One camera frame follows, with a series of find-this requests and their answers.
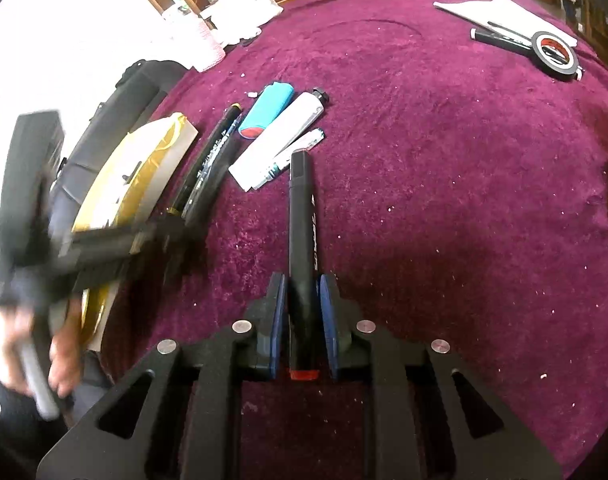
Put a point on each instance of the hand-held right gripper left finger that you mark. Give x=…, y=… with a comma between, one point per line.
x=279, y=320

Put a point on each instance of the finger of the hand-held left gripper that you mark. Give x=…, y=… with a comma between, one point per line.
x=109, y=272
x=124, y=237

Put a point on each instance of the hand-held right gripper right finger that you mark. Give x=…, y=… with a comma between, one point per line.
x=329, y=320

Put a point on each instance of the thick black marker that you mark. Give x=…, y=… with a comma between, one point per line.
x=301, y=240

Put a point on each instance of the black pen with yellow end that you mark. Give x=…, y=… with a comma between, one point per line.
x=228, y=120

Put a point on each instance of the silver tube with black cap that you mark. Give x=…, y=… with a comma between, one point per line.
x=279, y=140

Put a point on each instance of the person's left hand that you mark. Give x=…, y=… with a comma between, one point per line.
x=66, y=355

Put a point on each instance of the yellow tape roll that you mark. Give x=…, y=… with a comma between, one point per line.
x=129, y=170

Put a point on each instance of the black chair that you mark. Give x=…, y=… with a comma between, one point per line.
x=134, y=90

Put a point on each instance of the maroon velvet tablecloth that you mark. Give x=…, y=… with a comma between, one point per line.
x=433, y=185

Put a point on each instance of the white marker pen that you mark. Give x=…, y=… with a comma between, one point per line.
x=309, y=139

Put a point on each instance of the blue lighter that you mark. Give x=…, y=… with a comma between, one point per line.
x=266, y=110

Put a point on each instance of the white plastic bag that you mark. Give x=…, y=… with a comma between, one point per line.
x=244, y=10

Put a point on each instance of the black marker with white end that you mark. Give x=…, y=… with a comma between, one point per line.
x=493, y=37

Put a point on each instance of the black red white tape roll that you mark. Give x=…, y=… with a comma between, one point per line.
x=553, y=67

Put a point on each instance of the white notebook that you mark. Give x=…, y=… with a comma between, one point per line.
x=493, y=10

